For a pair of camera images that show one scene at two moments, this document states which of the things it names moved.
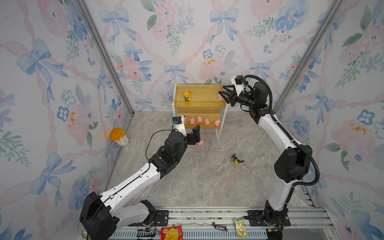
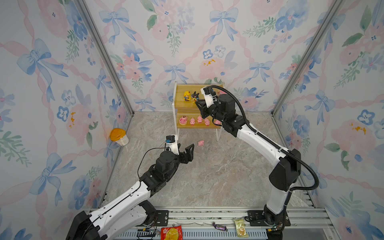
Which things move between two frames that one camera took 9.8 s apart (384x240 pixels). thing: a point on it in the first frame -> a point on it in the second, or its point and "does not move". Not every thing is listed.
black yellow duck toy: x=235 y=159 -> x=195 y=96
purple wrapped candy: x=221 y=228 does not move
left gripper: x=192 y=141 -> x=189 y=156
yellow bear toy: x=187 y=96 does not move
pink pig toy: x=207 y=122 does not move
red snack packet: x=171 y=233 does not move
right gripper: x=231 y=95 -> x=204 y=109
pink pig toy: x=217 y=122 does not move
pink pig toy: x=199 y=119 does not move
